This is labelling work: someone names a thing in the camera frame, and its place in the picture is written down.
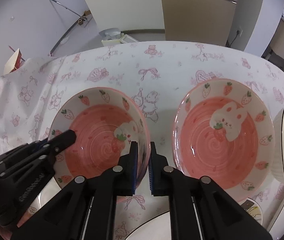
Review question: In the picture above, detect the white Life plate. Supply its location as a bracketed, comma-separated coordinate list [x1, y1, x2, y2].
[27, 178, 61, 215]

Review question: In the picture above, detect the white plate black rim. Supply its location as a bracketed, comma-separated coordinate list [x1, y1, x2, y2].
[126, 211, 172, 240]

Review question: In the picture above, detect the pink strawberry bunny bowl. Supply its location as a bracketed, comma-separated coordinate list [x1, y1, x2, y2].
[172, 79, 275, 202]

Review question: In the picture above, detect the white cartoon cat plate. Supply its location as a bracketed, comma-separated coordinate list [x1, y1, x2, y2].
[241, 198, 263, 225]

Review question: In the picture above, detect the red white cardboard box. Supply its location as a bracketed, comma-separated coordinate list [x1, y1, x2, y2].
[3, 46, 25, 75]

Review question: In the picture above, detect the metal pole leaning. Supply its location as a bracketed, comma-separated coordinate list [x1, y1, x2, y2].
[49, 0, 88, 56]

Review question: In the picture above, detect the white floor bin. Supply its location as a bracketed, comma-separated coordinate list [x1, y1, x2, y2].
[99, 28, 138, 47]

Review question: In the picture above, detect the small cardboard box floor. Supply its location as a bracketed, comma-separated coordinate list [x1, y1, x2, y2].
[77, 10, 92, 25]

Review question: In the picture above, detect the gold three-door refrigerator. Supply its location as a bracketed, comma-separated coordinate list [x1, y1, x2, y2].
[161, 0, 237, 46]

